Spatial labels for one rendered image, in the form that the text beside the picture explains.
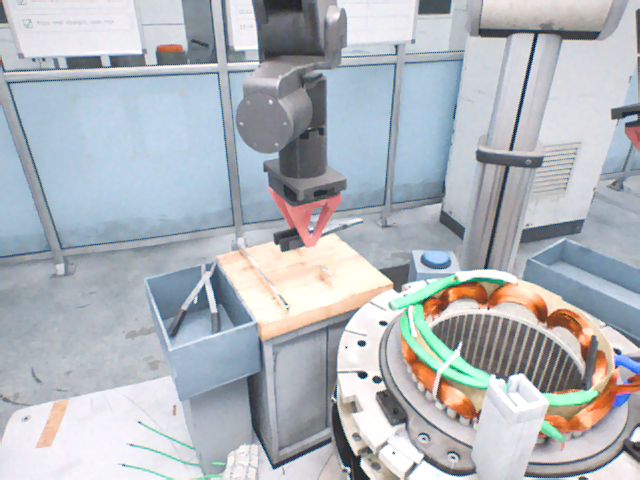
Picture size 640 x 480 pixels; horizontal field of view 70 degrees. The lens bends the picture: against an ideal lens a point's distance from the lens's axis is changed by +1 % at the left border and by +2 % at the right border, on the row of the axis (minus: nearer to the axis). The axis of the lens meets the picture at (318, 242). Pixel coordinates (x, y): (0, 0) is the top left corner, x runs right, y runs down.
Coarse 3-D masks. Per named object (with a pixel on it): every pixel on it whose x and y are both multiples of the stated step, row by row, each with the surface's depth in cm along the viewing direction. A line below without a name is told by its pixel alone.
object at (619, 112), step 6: (612, 108) 55; (618, 108) 54; (624, 108) 53; (630, 108) 53; (636, 108) 52; (612, 114) 55; (618, 114) 54; (624, 114) 54; (630, 114) 55; (636, 114) 55
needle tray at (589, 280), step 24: (528, 264) 70; (552, 264) 76; (576, 264) 75; (600, 264) 72; (624, 264) 69; (552, 288) 68; (576, 288) 65; (600, 288) 70; (624, 288) 70; (600, 312) 63; (624, 312) 61; (624, 336) 63
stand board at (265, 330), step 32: (224, 256) 70; (256, 256) 70; (288, 256) 70; (320, 256) 70; (352, 256) 70; (256, 288) 63; (288, 288) 63; (320, 288) 63; (352, 288) 63; (384, 288) 64; (288, 320) 58; (320, 320) 60
